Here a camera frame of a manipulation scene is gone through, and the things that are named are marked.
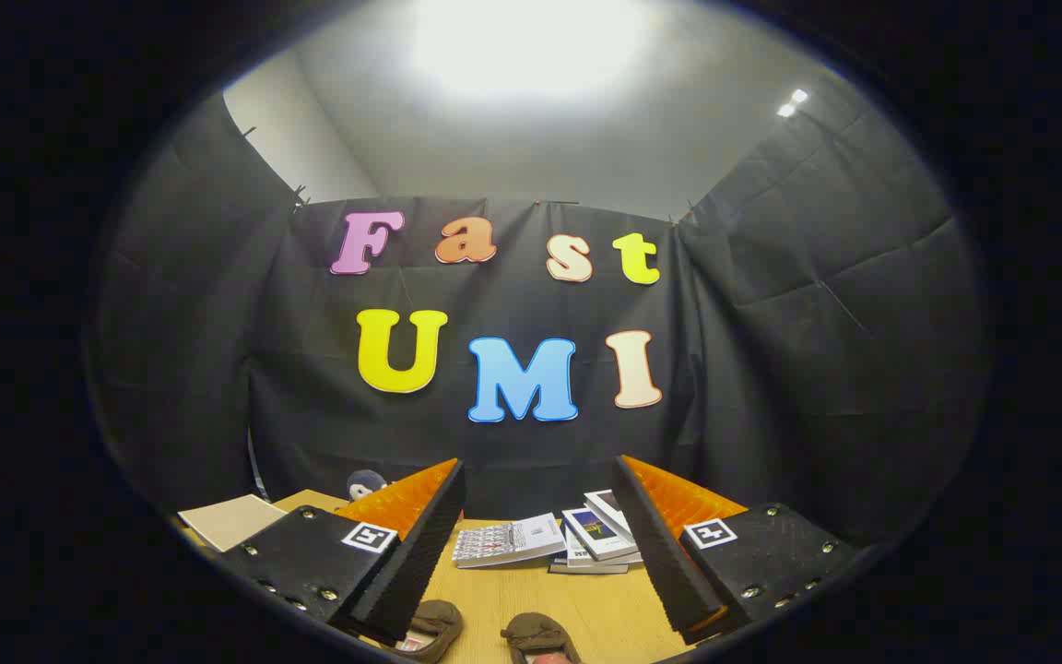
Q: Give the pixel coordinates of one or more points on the white book grey cover photo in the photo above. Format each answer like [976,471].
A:
[609,505]

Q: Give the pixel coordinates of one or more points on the patterned cover book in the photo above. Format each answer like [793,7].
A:
[508,542]

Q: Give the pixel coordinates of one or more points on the penguin plush toy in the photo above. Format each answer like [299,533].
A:
[365,481]

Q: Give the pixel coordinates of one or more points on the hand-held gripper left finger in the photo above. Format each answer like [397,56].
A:
[420,553]

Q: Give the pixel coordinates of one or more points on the small ceiling spotlight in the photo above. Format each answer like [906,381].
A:
[794,101]

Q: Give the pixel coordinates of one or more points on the white paperback book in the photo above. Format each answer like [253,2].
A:
[577,557]

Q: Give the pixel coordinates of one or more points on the brown fuzzy shoe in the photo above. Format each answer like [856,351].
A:
[536,632]
[434,620]

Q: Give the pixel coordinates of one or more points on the dark grey cover book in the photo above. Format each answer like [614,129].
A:
[586,569]

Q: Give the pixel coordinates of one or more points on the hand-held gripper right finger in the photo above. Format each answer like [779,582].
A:
[655,553]

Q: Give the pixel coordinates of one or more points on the beige fabric storage box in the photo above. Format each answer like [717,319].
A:
[231,521]

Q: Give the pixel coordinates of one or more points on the black backdrop cloth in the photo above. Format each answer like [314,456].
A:
[494,295]

